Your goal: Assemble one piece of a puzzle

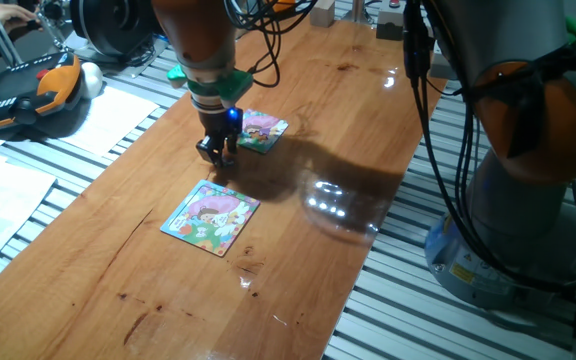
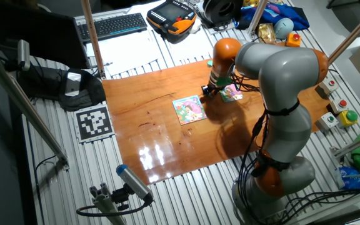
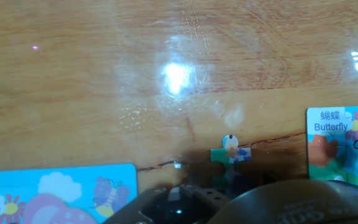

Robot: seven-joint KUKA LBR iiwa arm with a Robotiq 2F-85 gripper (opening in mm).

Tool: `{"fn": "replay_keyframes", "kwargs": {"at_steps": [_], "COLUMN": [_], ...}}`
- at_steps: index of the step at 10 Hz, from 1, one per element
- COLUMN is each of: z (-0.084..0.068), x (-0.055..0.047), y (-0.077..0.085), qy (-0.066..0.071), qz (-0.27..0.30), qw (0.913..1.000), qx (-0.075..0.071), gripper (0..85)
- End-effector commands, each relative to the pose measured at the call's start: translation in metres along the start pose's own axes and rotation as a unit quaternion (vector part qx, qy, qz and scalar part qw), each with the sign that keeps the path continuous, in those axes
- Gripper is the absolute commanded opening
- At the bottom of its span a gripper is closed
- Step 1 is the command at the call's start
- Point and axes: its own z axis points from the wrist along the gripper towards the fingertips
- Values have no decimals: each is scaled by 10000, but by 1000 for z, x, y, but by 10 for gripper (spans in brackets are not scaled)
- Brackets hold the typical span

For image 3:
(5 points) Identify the butterfly jigsaw puzzle missing piece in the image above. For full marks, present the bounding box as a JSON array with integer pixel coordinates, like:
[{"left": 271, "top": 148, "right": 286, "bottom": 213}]
[{"left": 305, "top": 105, "right": 358, "bottom": 192}]

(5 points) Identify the colourful jigsaw piece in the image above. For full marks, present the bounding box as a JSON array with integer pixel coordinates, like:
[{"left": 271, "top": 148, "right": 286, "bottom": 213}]
[{"left": 209, "top": 134, "right": 253, "bottom": 194}]

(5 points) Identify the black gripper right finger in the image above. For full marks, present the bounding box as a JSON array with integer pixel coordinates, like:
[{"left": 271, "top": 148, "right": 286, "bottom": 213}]
[{"left": 180, "top": 184, "right": 230, "bottom": 212}]

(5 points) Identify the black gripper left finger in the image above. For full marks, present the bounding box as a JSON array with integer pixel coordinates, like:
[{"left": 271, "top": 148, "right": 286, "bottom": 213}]
[{"left": 103, "top": 187, "right": 183, "bottom": 224}]

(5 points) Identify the complete butterfly puzzle card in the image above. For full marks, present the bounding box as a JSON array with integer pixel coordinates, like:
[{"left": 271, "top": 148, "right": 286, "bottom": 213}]
[{"left": 0, "top": 163, "right": 138, "bottom": 224}]

